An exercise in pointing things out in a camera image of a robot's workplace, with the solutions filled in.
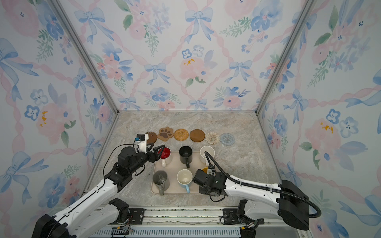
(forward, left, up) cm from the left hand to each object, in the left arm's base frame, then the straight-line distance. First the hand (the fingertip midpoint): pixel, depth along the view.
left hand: (159, 143), depth 78 cm
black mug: (+3, -13, -16) cm, 21 cm away
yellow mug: (-7, -25, -15) cm, 30 cm away
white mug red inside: (-2, -2, -12) cm, 13 cm away
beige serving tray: (-11, -8, -19) cm, 23 cm away
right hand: (-17, -23, -17) cm, 33 cm away
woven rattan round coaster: (+20, -9, -20) cm, 30 cm away
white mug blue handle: (-11, -13, -18) cm, 25 cm away
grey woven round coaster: (+17, -42, -19) cm, 49 cm away
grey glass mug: (-13, 0, -17) cm, 21 cm away
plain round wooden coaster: (+21, -21, -21) cm, 36 cm away
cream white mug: (-2, -23, -10) cm, 25 cm away
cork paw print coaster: (+21, +2, -20) cm, 29 cm away
